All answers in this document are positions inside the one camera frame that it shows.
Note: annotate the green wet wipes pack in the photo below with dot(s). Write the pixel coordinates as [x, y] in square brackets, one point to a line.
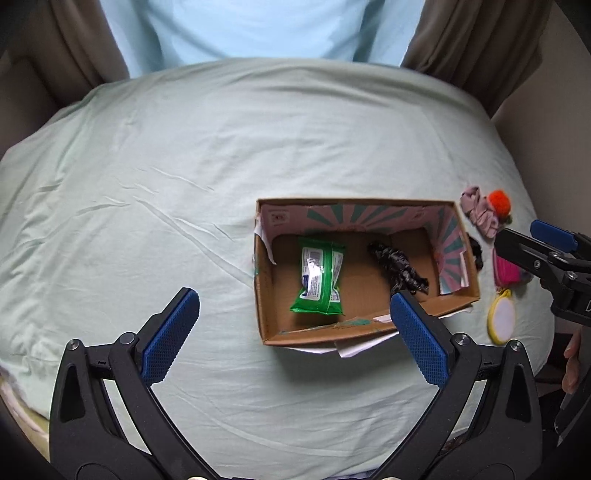
[321, 266]

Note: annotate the black sock bundle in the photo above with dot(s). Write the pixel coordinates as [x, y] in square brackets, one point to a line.
[477, 253]

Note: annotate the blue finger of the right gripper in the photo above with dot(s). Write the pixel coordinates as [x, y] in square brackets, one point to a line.
[556, 237]
[531, 255]

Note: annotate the left brown curtain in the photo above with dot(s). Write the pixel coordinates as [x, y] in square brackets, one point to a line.
[53, 53]

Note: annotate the light blue sheer curtain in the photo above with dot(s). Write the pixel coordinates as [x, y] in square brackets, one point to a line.
[159, 35]

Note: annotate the right brown curtain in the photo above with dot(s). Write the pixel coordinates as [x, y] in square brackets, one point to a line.
[487, 48]

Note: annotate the yellow rimmed round mesh pad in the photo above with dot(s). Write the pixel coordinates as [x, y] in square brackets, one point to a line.
[501, 318]

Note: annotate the person's right hand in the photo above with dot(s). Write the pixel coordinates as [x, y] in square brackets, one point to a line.
[571, 378]

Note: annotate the magenta leather pouch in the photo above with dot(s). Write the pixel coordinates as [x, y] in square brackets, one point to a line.
[507, 274]

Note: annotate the dusty pink scrunchie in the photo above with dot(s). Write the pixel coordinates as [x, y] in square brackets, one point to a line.
[480, 212]

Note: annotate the black patterned scrunchie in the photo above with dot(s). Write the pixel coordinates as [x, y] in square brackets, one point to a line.
[397, 269]

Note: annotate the brown curtain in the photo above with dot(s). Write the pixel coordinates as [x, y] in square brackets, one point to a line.
[53, 53]
[487, 48]

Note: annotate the open cardboard box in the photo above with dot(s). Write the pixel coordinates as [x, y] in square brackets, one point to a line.
[430, 232]

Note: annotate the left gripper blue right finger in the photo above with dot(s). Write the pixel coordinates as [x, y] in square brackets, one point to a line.
[483, 423]

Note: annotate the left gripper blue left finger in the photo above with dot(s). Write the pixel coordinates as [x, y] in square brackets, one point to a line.
[105, 421]

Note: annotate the pale green bed sheet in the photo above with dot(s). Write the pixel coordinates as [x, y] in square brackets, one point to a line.
[150, 185]

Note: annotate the orange pom-pom keychain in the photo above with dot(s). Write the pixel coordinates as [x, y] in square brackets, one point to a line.
[501, 204]

